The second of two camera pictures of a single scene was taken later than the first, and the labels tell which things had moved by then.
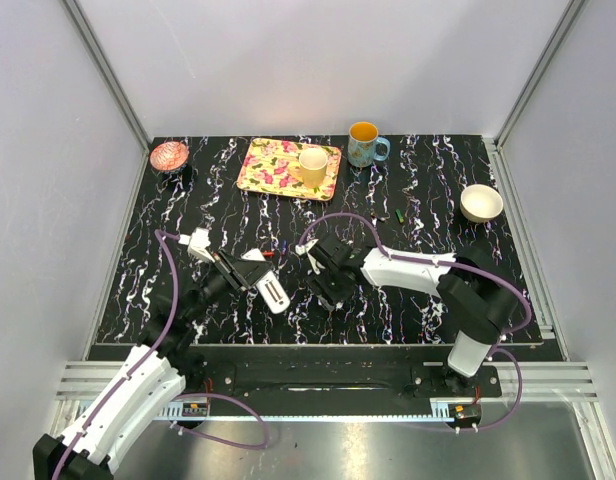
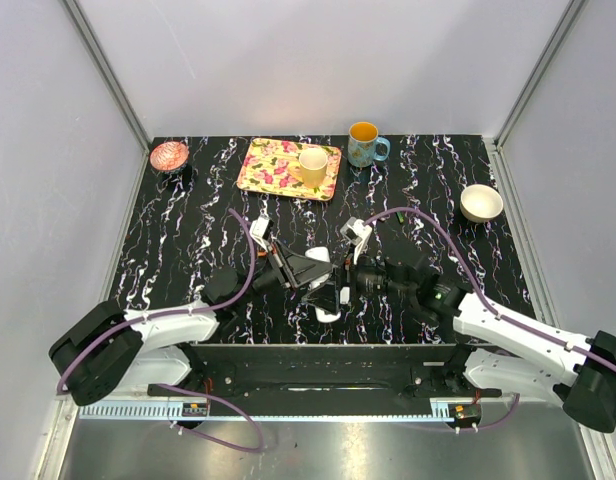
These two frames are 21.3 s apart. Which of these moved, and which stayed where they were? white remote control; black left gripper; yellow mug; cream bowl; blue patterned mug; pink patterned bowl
Moved: white remote control; black left gripper
Stayed: yellow mug; blue patterned mug; cream bowl; pink patterned bowl
